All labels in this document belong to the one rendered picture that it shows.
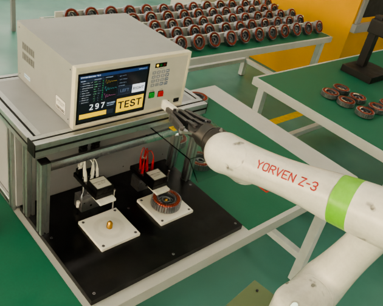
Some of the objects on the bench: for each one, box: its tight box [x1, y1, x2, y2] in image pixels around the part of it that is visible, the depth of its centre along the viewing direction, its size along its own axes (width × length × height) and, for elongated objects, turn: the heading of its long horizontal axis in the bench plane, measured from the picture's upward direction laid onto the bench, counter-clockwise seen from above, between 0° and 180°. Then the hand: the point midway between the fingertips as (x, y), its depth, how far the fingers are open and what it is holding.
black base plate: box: [20, 159, 243, 306], centre depth 166 cm, size 47×64×2 cm
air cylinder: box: [74, 189, 100, 213], centre depth 163 cm, size 5×8×6 cm
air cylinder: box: [131, 173, 148, 192], centre depth 178 cm, size 5×8×6 cm
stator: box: [150, 189, 182, 214], centre depth 170 cm, size 11×11×4 cm
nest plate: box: [78, 208, 140, 252], centre depth 156 cm, size 15×15×1 cm
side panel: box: [0, 104, 21, 210], centre depth 159 cm, size 28×3×32 cm, turn 25°
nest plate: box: [137, 189, 193, 226], centre depth 171 cm, size 15×15×1 cm
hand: (169, 108), depth 149 cm, fingers closed
